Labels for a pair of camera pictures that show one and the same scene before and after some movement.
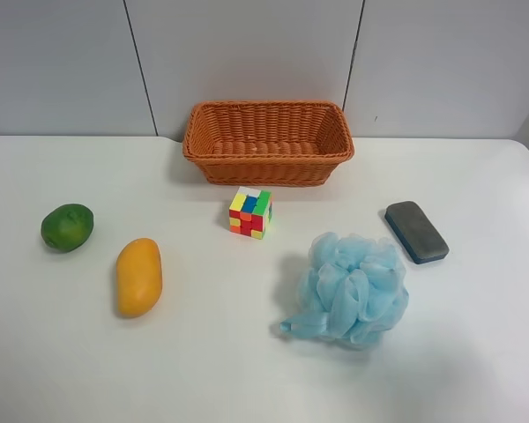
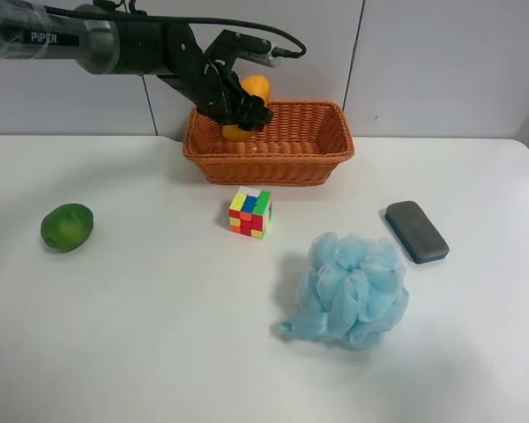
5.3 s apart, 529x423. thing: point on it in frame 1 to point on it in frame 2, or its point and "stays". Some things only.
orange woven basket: [268, 143] stays
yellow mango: [139, 277] to [257, 85]
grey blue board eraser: [415, 232] stays
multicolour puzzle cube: [249, 211] stays
